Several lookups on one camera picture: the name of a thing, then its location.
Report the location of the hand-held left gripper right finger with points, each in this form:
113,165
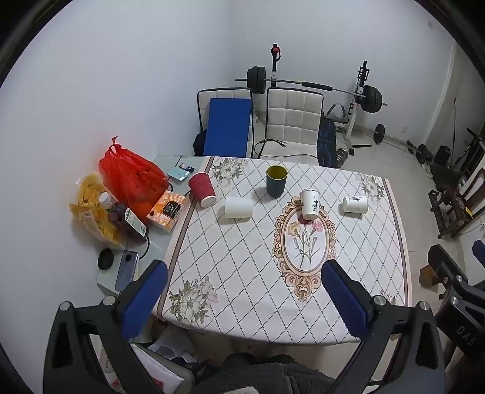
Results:
344,303

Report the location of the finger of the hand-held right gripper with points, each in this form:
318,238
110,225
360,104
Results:
445,263
479,250

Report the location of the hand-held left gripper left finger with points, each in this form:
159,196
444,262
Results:
146,299

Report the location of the white printed paper cup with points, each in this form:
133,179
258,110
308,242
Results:
355,205
310,206

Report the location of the dark green cup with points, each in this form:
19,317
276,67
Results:
276,183

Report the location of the red ribbed paper cup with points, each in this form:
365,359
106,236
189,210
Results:
202,189

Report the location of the plain white paper cup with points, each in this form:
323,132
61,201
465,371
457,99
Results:
238,207

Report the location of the brown wooden block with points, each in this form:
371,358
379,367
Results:
429,276

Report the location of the dark smartphone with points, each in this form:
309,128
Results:
126,269

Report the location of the white charging base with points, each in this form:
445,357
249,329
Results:
110,273

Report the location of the crumpled white papers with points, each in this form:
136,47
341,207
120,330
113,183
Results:
172,346

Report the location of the black round puck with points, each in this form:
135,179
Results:
105,259

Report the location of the dark wooden chair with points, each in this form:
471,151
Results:
454,197

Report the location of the dark drink bottle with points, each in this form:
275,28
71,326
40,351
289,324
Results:
123,219

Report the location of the orange box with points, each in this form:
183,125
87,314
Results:
166,210

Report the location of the person's dark fleece clothing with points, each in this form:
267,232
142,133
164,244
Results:
272,373

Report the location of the black speaker box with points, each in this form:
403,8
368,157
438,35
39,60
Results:
442,155

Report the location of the floral diamond pattern tablecloth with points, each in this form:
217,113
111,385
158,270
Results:
242,265

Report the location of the clear bag of yellow chips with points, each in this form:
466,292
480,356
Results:
89,206

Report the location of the black dumbbell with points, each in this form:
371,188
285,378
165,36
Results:
420,151

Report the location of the red plastic bag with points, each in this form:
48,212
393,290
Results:
130,176

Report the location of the small blue packet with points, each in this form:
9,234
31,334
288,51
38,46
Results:
179,172

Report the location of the short barbell with black plates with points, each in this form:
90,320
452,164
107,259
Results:
382,133

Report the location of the grey dumbbell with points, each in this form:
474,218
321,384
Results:
343,156

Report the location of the dark blue bench pad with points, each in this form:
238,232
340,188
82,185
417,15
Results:
326,142

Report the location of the black bag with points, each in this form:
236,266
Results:
199,144

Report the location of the white weight bench rack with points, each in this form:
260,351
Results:
356,106

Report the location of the white padded chair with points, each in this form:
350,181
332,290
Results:
223,94
293,121

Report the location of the blue cushion board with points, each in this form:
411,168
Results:
228,128

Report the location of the long barbell with black plates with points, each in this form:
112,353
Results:
314,86

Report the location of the white rack post red top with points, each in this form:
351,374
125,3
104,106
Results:
275,62

